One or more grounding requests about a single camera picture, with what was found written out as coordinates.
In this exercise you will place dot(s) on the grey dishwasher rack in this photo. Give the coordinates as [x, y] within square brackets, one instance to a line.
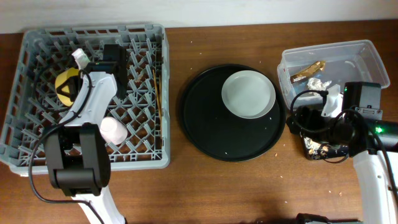
[34, 105]

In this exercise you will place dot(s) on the black rectangular bin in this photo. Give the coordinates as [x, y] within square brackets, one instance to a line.
[336, 154]

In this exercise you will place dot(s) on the white tissue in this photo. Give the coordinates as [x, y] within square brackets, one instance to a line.
[317, 84]

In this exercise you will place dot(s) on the pink cup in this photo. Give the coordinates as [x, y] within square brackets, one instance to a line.
[113, 131]

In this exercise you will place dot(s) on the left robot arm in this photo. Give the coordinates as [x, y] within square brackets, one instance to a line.
[77, 160]

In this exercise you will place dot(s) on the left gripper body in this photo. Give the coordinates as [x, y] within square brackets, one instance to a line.
[78, 81]

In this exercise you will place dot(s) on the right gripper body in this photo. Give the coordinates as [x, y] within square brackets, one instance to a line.
[321, 128]

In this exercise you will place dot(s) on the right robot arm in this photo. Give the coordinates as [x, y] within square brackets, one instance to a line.
[350, 125]

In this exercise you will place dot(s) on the peanut shells food waste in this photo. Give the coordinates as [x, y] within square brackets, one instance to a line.
[315, 148]

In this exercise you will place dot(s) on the yellow bowl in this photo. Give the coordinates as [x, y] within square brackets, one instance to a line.
[63, 77]

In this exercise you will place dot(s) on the round black tray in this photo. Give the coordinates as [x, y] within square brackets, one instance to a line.
[219, 133]

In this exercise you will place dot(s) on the brown snack wrapper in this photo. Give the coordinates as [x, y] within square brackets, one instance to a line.
[308, 72]

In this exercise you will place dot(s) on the clear plastic bin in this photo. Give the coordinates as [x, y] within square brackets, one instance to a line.
[352, 61]

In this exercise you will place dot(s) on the grey round plate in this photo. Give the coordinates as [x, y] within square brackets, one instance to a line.
[248, 94]

